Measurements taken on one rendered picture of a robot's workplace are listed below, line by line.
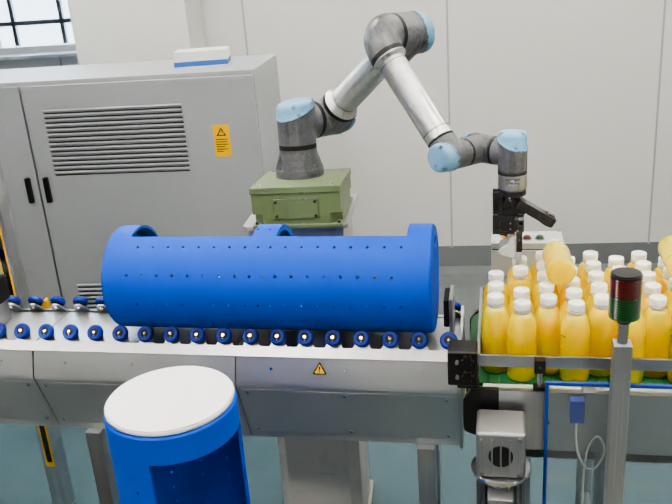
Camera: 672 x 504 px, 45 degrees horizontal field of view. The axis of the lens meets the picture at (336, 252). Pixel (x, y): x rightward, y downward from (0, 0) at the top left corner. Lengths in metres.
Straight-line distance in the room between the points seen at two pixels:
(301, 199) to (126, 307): 0.58
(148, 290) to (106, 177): 1.76
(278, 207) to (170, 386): 0.75
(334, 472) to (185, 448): 1.19
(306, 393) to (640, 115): 3.20
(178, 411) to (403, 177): 3.35
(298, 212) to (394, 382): 0.59
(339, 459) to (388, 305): 0.91
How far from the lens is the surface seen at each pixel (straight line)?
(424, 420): 2.23
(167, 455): 1.73
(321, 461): 2.83
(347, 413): 2.24
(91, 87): 3.83
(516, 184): 2.15
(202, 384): 1.85
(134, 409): 1.80
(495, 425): 1.96
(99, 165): 3.90
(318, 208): 2.38
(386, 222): 5.00
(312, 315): 2.09
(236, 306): 2.13
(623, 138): 4.94
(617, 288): 1.74
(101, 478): 2.65
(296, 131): 2.47
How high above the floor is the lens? 1.92
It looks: 21 degrees down
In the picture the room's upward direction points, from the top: 4 degrees counter-clockwise
